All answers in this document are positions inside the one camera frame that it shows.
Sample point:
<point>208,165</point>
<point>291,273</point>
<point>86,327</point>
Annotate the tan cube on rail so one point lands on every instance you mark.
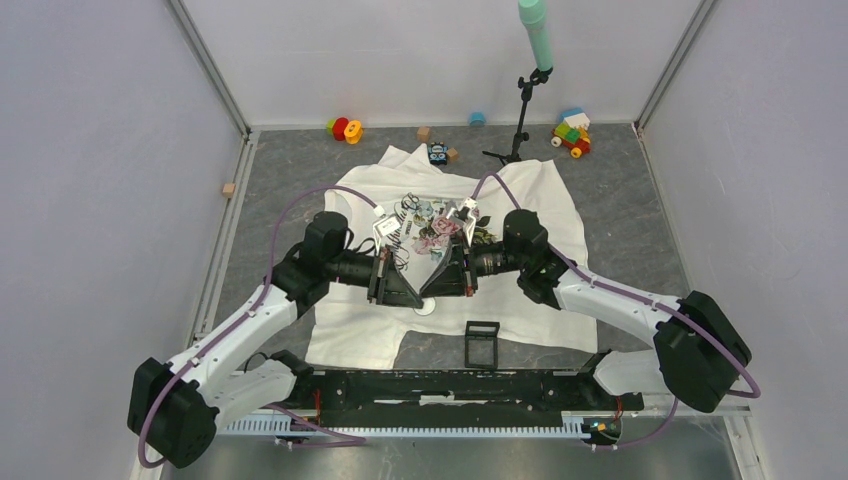
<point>228,190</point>

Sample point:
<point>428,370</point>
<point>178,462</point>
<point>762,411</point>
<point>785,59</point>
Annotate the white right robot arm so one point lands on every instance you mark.
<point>694,351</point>

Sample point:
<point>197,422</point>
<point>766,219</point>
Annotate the teal foam microphone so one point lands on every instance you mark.
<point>533,16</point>

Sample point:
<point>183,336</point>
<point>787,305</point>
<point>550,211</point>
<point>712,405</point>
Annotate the colourful brick toy car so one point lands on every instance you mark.
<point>572,133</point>

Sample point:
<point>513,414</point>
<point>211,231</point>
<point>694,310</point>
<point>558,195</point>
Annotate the black brooch box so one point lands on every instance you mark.
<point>481,345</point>

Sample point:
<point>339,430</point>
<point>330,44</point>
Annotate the red yellow green ring toy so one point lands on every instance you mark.
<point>342,129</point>

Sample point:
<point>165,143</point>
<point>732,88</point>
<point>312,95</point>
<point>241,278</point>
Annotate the blue round block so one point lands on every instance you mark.
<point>477,119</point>

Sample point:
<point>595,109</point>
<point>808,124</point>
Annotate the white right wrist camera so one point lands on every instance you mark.
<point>463,216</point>

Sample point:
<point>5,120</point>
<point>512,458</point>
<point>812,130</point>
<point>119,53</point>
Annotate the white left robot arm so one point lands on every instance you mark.
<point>176,407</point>

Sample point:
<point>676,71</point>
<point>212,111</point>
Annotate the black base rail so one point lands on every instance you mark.
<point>453,398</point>

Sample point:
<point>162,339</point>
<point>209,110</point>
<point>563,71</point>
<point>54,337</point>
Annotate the white slotted cable duct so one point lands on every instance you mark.
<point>278,425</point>

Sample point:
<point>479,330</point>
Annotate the white floral t-shirt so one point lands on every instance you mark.
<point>351,332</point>

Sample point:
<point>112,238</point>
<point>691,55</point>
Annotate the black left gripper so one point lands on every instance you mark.
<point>387,285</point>

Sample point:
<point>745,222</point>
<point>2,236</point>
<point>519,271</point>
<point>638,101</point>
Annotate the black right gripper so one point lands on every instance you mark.
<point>451,278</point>

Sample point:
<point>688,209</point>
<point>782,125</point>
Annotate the black blue robot toy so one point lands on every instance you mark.
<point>437,154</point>

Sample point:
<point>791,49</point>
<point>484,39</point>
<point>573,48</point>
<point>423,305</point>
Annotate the black tripod stand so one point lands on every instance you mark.
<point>526,86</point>

